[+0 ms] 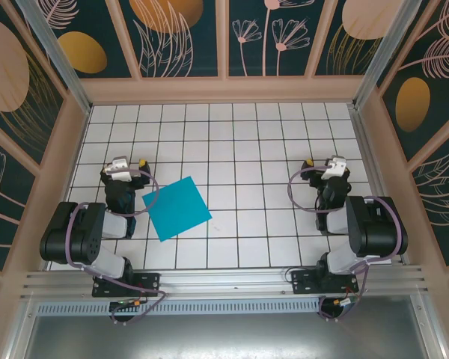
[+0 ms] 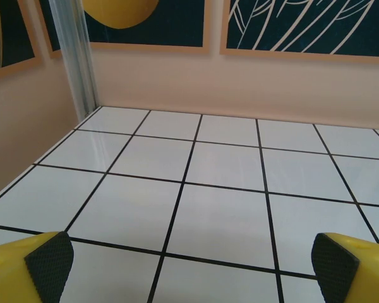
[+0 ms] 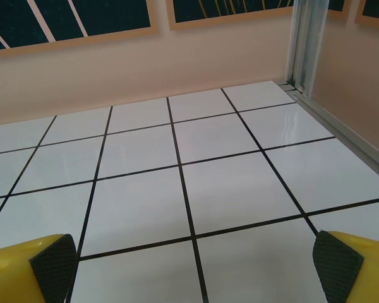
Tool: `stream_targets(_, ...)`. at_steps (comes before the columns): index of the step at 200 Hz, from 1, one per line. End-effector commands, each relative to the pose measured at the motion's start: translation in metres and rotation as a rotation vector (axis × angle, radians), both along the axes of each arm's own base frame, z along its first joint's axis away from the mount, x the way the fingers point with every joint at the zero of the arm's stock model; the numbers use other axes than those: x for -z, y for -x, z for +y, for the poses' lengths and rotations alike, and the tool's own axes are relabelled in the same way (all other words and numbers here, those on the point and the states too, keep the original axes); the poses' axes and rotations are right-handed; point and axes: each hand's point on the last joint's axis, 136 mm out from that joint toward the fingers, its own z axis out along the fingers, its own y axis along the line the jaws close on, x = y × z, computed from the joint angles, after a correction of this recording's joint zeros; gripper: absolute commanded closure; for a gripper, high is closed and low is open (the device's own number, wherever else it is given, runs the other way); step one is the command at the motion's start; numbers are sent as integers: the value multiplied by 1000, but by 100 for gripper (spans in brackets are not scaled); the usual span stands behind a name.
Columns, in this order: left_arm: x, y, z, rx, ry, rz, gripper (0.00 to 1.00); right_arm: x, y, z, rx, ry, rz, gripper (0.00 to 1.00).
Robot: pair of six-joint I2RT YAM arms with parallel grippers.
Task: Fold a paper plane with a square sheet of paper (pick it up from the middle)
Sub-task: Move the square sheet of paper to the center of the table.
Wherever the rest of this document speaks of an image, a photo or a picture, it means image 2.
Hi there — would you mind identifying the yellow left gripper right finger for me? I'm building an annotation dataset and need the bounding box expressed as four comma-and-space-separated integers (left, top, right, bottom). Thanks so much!
311, 232, 379, 303

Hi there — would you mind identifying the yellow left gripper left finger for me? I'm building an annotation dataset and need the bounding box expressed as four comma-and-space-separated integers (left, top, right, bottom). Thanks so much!
0, 231, 75, 303

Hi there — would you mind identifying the gold disc and leaves panel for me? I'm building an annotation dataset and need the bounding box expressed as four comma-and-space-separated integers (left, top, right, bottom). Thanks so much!
220, 0, 379, 66

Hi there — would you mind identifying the aluminium corner post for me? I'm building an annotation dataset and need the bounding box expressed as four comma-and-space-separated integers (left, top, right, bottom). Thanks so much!
49, 0, 99, 122

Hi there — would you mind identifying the large pale disc wall panel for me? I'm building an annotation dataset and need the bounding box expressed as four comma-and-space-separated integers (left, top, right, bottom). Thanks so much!
0, 0, 44, 83

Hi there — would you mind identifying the gold oval wall panel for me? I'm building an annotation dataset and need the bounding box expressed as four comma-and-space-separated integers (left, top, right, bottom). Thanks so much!
39, 0, 211, 59

